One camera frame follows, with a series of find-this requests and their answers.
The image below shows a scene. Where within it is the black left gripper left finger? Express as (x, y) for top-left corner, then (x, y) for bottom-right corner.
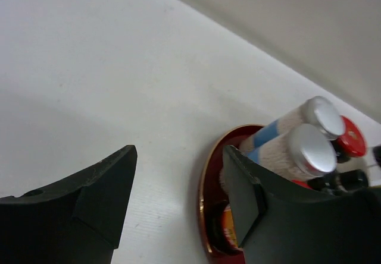
(1, 145), (138, 263)

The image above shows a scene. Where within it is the red cap sauce jar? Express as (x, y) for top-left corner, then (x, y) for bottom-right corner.
(331, 115), (367, 164)

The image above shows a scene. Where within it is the black lid spice jar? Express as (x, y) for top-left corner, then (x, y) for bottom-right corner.
(307, 169), (369, 195)

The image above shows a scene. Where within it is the red cap chili jar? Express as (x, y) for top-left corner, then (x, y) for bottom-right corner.
(208, 179), (312, 250)

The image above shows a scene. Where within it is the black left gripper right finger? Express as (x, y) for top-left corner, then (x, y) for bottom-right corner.
(223, 146), (380, 263)

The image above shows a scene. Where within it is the silver cap shaker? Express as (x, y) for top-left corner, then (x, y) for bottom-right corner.
(239, 96), (345, 153)
(239, 124), (337, 182)

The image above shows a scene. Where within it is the red round tray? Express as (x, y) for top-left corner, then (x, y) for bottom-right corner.
(196, 124), (263, 263)

